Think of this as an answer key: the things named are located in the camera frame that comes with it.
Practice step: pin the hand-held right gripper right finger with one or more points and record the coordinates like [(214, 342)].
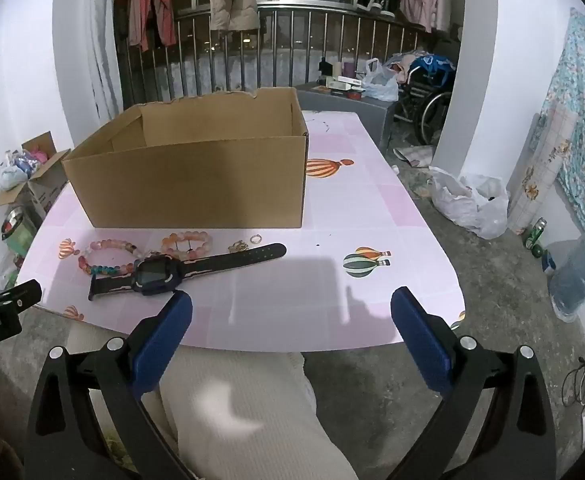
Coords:
[(420, 345)]

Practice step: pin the flower patterned board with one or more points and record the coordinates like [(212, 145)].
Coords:
[(537, 185)]

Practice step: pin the blue bag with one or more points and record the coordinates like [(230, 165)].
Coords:
[(435, 65)]

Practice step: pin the green container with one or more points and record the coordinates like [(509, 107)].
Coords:
[(20, 240)]

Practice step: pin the black smart watch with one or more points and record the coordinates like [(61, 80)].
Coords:
[(155, 272)]

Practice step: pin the wheelchair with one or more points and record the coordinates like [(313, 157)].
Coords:
[(432, 110)]

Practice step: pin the flat white box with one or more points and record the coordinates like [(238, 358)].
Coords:
[(345, 80)]

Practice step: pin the small open cardboard box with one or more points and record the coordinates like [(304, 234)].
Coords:
[(47, 190)]

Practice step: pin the clear water jug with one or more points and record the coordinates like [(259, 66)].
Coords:
[(577, 275)]

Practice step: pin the metal railing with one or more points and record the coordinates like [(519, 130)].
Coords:
[(297, 10)]

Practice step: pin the green can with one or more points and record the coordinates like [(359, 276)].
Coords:
[(534, 235)]

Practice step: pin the red tape roll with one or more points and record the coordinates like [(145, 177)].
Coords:
[(356, 94)]

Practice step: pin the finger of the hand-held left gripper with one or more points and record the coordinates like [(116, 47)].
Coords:
[(20, 297)]

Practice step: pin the white curtain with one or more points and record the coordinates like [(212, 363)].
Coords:
[(97, 35)]

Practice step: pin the floral cloth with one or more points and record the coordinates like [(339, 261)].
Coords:
[(582, 110)]

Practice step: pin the small white plastic bag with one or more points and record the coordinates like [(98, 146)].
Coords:
[(380, 85)]

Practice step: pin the bag of small toys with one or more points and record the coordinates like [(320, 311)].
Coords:
[(10, 175)]

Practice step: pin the large white plastic bag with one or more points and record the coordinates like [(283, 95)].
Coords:
[(467, 210)]

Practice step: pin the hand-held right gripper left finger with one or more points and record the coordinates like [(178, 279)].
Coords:
[(165, 340)]

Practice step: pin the gold butterfly brooch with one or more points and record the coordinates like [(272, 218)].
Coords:
[(237, 247)]

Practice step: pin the large cardboard box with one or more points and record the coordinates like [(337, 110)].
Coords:
[(187, 185)]

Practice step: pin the red hanging garment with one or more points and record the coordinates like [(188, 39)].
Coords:
[(152, 5)]

